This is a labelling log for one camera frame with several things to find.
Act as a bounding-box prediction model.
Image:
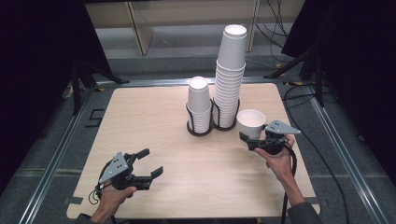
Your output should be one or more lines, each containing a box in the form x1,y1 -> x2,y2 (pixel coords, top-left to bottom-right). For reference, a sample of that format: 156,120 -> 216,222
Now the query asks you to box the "white paper cup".
235,108 -> 267,141

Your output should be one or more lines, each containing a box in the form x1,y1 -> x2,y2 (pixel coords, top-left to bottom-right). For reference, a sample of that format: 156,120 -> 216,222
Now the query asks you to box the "left hand-held gripper cable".
88,161 -> 117,206

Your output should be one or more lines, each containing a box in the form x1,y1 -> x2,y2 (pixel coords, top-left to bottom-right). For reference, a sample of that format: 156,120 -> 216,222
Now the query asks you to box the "right hand-held gripper cable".
280,143 -> 299,224

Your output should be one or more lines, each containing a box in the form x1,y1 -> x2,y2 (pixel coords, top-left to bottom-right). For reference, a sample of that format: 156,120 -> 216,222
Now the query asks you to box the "person's right hand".
253,133 -> 296,185

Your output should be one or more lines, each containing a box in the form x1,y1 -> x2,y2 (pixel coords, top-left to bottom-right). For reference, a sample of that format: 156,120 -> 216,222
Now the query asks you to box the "bundle of black cables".
254,0 -> 290,63

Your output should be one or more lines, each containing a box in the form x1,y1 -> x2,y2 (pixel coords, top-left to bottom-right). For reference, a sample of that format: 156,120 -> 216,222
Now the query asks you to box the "black metal stand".
70,58 -> 131,116
262,43 -> 326,108

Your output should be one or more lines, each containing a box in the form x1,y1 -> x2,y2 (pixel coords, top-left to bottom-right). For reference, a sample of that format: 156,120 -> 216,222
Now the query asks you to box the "black curtain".
0,0 -> 114,195
281,0 -> 396,180

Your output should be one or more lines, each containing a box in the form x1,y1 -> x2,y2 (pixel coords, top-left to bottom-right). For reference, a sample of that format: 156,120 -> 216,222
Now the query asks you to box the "light wooden shelf unit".
85,0 -> 306,57

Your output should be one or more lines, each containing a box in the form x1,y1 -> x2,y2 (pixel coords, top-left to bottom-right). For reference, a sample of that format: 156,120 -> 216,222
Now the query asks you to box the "short stack of paper cups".
186,76 -> 214,134

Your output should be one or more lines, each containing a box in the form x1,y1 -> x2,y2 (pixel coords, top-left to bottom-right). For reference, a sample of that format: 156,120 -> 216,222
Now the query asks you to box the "hand-held gripper cable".
88,161 -> 117,206
280,143 -> 299,224

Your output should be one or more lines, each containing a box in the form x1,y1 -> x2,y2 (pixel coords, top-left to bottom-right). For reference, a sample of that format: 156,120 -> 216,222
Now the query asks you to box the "person's left hand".
98,184 -> 138,217

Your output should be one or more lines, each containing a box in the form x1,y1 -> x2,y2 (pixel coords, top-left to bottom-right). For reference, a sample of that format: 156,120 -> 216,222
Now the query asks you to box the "black wire cup holder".
185,97 -> 241,137

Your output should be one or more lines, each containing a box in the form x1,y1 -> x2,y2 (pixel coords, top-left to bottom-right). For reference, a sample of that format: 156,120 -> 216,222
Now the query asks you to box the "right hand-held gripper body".
247,119 -> 303,156

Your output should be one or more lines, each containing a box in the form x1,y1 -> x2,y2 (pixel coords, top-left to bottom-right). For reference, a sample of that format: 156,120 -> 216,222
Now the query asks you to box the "long black floor cable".
281,83 -> 351,224

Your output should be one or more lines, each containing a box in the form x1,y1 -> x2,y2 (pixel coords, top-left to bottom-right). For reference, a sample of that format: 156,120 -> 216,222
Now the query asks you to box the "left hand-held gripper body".
98,151 -> 154,191

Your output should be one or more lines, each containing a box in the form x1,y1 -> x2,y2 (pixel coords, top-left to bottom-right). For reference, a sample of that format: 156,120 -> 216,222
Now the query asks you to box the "tall stack of paper cups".
212,23 -> 248,129

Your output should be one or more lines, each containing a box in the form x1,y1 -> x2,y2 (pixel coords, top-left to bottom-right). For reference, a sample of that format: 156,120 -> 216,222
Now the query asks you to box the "aluminium floor rail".
305,84 -> 390,224
95,76 -> 291,89
18,89 -> 95,224

